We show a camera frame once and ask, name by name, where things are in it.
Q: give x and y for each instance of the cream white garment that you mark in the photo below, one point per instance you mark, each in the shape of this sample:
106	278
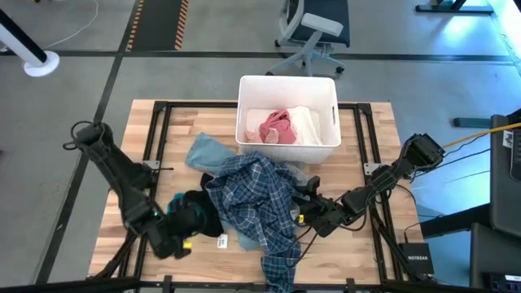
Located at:
307	126

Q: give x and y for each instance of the black desk foot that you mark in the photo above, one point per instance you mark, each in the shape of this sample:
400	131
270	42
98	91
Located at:
452	8

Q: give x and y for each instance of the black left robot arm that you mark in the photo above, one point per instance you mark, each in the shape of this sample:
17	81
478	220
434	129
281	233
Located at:
118	171

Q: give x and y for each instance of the black device with ports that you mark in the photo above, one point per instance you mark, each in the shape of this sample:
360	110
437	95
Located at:
504	281

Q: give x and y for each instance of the dark grey box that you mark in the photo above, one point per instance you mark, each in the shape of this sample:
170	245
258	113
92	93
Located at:
492	252

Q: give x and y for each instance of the white tower fan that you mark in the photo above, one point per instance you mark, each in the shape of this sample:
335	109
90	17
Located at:
40	63

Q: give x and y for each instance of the black hazard striped floor mat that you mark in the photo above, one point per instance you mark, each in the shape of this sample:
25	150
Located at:
156	24

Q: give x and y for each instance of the white plastic bin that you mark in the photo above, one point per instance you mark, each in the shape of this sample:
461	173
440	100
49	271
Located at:
325	89

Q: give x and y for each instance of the grey office chair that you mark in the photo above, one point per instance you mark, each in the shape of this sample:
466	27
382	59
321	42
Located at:
321	24

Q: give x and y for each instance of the black garment with white label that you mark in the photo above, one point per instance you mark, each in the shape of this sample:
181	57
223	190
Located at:
211	219

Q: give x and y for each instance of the pink garment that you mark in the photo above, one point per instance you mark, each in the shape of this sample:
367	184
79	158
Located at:
281	130

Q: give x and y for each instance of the black Netgear network switch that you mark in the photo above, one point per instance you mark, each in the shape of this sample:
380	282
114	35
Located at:
417	258

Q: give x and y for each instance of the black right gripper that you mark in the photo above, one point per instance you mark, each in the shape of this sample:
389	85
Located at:
325	213

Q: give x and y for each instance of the blue plaid shirt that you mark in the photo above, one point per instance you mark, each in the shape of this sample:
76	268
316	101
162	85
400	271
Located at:
252	191

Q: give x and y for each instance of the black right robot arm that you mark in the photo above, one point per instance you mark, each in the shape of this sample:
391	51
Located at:
386	179

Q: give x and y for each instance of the small beige garment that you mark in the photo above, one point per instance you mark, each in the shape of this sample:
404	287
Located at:
252	137

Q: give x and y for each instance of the black desk leg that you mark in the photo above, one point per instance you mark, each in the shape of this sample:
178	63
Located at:
456	221

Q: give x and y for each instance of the light blue denim garment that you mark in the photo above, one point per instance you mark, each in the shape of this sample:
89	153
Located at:
207	152

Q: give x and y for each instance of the black metal table frame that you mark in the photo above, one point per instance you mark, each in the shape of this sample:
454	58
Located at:
195	104

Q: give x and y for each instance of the grey desk foot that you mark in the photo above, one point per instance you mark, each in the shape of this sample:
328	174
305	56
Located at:
472	122

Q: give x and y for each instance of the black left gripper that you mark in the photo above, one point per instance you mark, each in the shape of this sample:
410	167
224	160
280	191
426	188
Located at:
169	240

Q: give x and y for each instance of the dark grey computer tower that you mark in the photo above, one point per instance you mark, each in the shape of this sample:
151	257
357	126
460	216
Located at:
502	183

